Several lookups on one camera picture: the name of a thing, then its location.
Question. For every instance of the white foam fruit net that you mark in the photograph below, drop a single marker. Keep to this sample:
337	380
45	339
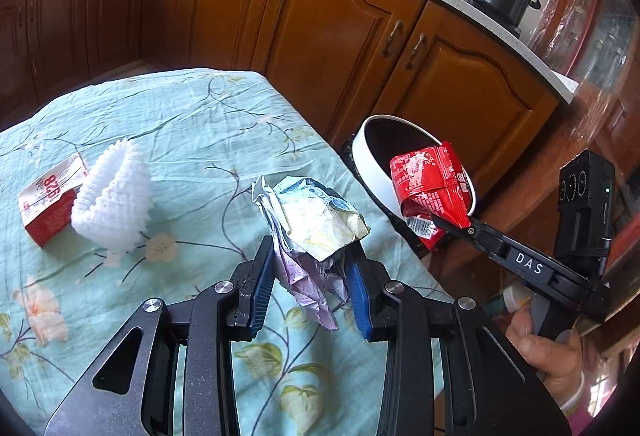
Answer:
113	205

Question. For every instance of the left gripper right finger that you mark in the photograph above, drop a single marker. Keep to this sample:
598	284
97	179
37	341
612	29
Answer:
365	280

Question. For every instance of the green floral tablecloth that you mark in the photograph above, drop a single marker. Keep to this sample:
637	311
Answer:
207	136

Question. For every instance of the pastel wrapper wad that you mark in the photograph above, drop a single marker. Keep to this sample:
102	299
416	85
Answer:
311	226

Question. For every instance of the red white carton box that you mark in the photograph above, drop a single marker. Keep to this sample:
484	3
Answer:
46	204

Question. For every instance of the white rimmed black trash bin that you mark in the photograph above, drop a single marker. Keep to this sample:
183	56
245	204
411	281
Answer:
379	140

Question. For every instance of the red snack bag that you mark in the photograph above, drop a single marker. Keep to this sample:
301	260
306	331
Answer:
429	183

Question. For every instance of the wooden kitchen base cabinets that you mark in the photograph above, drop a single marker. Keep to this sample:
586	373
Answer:
441	64

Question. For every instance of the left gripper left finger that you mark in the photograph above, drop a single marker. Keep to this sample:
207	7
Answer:
253	282

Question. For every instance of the person's right hand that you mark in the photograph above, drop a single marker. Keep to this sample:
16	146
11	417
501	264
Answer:
561	363

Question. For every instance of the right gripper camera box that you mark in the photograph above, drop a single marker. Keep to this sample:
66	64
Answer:
584	237

